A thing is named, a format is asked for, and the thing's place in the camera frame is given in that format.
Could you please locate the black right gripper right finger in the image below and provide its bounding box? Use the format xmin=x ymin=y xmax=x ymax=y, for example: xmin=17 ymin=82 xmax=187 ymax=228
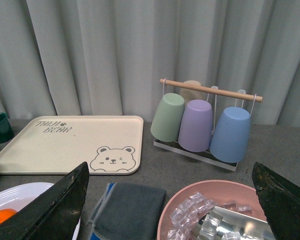
xmin=251 ymin=162 xmax=300 ymax=240

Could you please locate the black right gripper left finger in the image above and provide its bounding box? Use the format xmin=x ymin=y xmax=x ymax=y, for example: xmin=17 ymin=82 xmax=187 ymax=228
xmin=0 ymin=161 xmax=90 ymax=240

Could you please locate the white ridged plate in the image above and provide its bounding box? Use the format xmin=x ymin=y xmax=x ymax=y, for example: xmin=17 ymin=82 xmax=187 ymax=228
xmin=0 ymin=182 xmax=80 ymax=240

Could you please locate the orange fruit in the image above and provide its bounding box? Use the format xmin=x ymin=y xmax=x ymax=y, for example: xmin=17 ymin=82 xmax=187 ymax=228
xmin=0 ymin=208 xmax=17 ymax=224

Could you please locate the clear ice cube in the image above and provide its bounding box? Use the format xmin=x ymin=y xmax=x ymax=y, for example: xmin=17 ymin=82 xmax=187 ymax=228
xmin=199 ymin=214 xmax=221 ymax=240
xmin=236 ymin=204 xmax=252 ymax=214
xmin=169 ymin=208 xmax=187 ymax=226

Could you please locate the metal ice scoop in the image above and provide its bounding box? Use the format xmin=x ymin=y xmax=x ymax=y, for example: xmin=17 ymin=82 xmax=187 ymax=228
xmin=191 ymin=206 xmax=275 ymax=240

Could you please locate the pink bowl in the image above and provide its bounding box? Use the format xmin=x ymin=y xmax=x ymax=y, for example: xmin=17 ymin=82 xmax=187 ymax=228
xmin=157 ymin=180 xmax=266 ymax=240

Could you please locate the grey blue folded cloth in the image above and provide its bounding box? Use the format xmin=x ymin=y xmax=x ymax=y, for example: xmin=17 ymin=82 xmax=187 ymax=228
xmin=88 ymin=182 xmax=167 ymax=240

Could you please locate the blue plastic cup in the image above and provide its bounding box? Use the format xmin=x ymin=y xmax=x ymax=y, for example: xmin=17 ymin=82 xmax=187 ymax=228
xmin=209 ymin=106 xmax=251 ymax=163

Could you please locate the cream bear serving tray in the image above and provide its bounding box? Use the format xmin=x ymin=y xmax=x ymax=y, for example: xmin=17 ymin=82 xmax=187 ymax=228
xmin=0 ymin=116 xmax=144 ymax=175

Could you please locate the dark green mug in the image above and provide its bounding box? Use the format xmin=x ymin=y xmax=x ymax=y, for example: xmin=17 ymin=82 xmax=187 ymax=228
xmin=0 ymin=112 xmax=15 ymax=144

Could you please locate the purple plastic cup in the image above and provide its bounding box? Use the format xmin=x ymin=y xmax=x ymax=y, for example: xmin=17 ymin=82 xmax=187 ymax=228
xmin=178 ymin=99 xmax=213 ymax=153

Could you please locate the white cup rack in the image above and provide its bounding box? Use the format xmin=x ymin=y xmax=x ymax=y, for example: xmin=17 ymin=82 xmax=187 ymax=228
xmin=153 ymin=78 xmax=263 ymax=171

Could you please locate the green plastic cup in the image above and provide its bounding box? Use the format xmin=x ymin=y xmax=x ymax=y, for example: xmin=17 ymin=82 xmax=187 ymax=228
xmin=150 ymin=93 xmax=185 ymax=142

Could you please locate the beige plastic cup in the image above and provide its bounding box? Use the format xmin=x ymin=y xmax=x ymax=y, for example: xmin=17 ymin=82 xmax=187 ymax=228
xmin=179 ymin=80 xmax=204 ymax=105

